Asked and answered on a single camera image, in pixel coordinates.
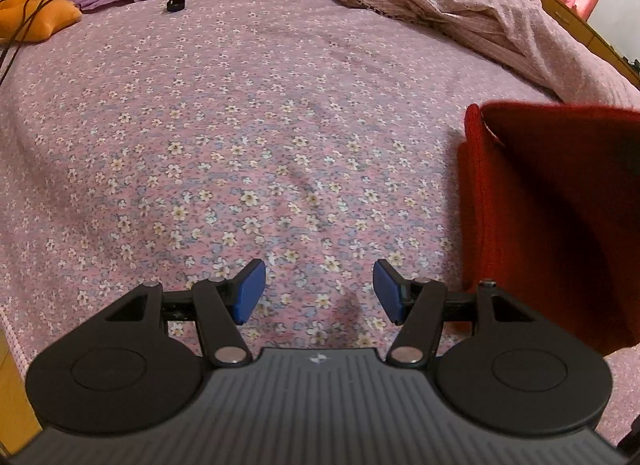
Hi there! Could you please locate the black cable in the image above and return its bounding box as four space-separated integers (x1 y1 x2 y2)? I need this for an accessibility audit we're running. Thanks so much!
0 0 112 92

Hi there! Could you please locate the orange cushion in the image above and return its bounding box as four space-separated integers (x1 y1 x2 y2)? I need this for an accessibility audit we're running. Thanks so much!
0 0 84 44

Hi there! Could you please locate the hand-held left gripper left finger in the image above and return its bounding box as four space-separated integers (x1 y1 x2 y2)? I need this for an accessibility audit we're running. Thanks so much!
102 258 267 369

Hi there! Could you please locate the wooden bed frame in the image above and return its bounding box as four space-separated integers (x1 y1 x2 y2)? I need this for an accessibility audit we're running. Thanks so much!
515 0 640 92

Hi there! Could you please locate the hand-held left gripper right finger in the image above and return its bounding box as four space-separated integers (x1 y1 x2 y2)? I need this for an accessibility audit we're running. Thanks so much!
372 258 542 367

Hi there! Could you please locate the red knitted sweater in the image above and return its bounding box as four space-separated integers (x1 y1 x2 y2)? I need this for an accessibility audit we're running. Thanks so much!
457 101 640 357

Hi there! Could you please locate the pink floral bedsheet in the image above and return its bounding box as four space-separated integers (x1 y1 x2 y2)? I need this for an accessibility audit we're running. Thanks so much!
0 0 640 451

